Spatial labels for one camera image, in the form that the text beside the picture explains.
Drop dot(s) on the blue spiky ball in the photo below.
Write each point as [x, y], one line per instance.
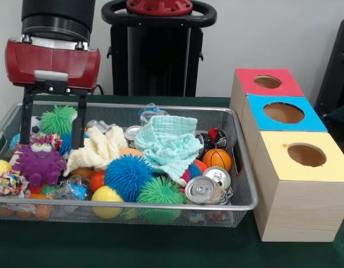
[127, 177]

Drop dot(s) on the green spiky ball with eyes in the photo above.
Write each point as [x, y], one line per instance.
[57, 120]

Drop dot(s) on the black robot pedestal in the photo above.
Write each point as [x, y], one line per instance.
[160, 69]

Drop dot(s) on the purple spiky monster toy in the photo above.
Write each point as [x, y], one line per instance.
[38, 167]

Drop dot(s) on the cream cloth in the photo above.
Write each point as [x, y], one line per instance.
[99, 150]

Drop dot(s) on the wooden box with three holes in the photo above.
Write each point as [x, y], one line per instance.
[300, 212]

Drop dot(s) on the small orange basketball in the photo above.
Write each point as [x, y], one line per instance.
[216, 160]

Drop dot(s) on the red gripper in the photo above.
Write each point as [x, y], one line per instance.
[52, 64]

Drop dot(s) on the silver drink can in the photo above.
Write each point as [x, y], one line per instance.
[201, 190]

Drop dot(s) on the multicoloured knotted rag toy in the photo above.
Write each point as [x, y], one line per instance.
[7, 182]

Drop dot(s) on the small soccer ball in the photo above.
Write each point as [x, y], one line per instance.
[37, 125]

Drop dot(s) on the dark green table cloth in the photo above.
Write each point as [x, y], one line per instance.
[343, 111]
[160, 251]

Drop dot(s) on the mint green cloth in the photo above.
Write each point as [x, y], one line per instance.
[166, 145]

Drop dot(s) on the shallow silver mesh bin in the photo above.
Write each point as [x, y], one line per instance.
[233, 217]

